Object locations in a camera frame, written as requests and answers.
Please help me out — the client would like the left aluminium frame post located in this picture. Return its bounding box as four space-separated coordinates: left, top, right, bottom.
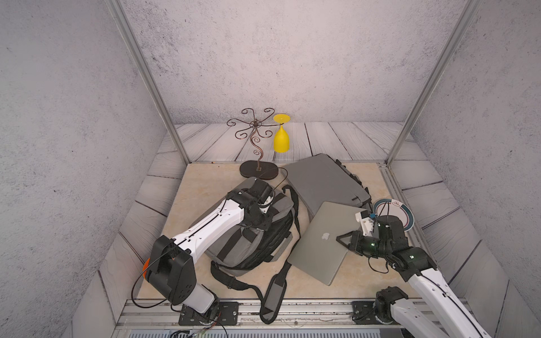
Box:
105 0 191 165

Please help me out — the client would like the copper wire jewelry stand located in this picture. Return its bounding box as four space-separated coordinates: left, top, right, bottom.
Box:
226 108 279 180

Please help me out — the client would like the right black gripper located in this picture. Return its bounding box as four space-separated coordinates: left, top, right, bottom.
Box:
335 230 391 261

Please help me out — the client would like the orange bowl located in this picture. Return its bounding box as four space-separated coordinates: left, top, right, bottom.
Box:
142 259 150 280

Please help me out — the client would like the right aluminium frame post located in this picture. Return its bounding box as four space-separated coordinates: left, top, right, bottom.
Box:
385 0 483 167

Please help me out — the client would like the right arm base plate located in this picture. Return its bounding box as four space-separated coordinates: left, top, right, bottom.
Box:
352 300 395 325

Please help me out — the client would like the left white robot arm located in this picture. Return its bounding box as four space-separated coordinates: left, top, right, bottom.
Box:
142 178 274 318

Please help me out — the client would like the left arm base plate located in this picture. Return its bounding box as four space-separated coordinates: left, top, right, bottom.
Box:
178 301 240 326

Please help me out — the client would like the front aluminium rail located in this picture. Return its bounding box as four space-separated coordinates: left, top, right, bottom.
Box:
111 297 474 338

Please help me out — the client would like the white plate green red rim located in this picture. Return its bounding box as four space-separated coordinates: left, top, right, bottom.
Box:
373 199 414 232

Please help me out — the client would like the grey zippered laptop bag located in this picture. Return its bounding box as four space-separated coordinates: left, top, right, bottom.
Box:
204 185 300 275

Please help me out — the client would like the silver apple laptop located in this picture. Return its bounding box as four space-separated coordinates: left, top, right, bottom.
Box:
288 201 370 286

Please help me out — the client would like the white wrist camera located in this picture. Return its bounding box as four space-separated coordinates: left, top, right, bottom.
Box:
355 211 374 237

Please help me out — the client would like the aluminium frame post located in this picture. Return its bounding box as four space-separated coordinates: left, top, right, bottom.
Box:
105 0 191 165
385 0 483 167

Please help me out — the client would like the yellow plastic goblet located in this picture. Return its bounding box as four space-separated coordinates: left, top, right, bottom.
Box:
273 114 290 154

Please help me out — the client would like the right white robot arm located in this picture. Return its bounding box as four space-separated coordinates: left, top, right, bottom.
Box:
336 215 490 337

